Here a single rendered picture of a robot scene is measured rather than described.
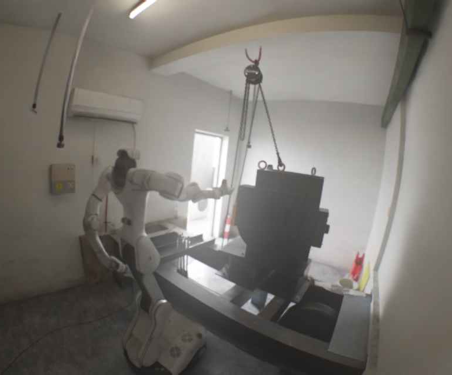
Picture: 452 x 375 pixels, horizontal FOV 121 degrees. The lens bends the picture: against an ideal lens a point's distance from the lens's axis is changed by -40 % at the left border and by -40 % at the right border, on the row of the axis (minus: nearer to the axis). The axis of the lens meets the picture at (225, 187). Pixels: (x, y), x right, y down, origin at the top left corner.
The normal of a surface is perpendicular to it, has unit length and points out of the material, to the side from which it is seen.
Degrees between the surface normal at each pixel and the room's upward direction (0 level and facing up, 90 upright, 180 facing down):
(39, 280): 90
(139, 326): 51
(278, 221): 90
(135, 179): 90
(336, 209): 90
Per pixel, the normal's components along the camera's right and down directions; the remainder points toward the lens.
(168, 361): -0.24, -0.74
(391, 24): -0.58, 0.06
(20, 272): 0.80, 0.18
